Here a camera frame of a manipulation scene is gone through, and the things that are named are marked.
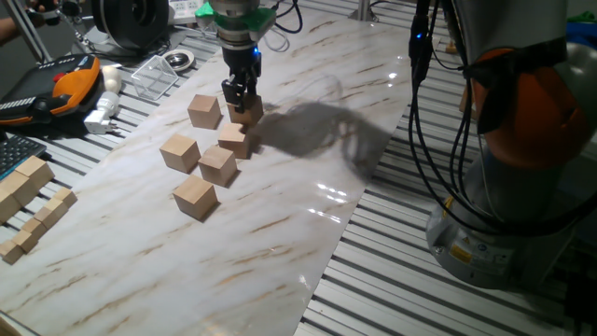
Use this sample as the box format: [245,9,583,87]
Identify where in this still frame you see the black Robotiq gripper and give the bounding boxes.
[220,44,262,114]

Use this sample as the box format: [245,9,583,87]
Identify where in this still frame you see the light wooden cube block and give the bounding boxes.
[172,175,219,222]
[159,133,202,175]
[187,93,223,131]
[216,122,254,161]
[197,145,239,189]
[226,92,265,128]

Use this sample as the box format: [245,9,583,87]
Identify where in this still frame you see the bare person forearm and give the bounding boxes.
[0,16,22,46]

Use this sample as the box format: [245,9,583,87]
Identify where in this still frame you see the person hand holding device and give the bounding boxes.
[25,0,61,27]

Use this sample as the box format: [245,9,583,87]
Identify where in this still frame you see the white rimmed metal dish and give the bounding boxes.
[160,48,197,73]

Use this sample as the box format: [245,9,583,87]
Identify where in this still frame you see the clear acrylic box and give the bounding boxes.
[131,54,180,102]

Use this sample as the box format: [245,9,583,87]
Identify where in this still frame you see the white power strip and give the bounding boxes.
[166,0,206,27]

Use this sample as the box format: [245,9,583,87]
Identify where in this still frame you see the white egg shaped object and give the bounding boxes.
[101,64,123,94]

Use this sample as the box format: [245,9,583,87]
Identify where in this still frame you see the white power adapter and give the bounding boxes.
[83,91,122,136]

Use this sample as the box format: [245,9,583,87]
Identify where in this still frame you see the black filament spool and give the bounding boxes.
[90,0,171,52]

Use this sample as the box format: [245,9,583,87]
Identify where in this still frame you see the white marble pattern board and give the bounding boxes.
[0,0,414,336]

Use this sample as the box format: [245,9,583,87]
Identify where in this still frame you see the orange black teach pendant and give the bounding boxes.
[0,53,104,127]

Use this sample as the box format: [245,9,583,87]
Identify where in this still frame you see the small spare wooden cube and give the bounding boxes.
[10,229,40,255]
[51,187,79,209]
[21,217,49,241]
[0,239,26,266]
[43,197,70,220]
[33,206,60,231]

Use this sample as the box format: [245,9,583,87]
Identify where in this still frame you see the grey metal strut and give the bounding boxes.
[0,0,53,64]

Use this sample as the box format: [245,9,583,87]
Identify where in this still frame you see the large spare wooden cube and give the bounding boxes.
[0,170,40,208]
[0,189,22,226]
[13,155,56,190]

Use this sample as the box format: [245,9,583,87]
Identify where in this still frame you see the black computer keyboard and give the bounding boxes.
[0,133,48,181]

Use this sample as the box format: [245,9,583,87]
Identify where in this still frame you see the green cloth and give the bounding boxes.
[567,9,597,24]

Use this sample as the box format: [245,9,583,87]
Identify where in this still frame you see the white looped cable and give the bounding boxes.
[263,27,291,53]

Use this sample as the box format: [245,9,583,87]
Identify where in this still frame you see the aluminium profile post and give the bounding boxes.
[348,0,380,22]

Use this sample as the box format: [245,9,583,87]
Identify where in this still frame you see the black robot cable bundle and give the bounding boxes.
[404,0,597,237]

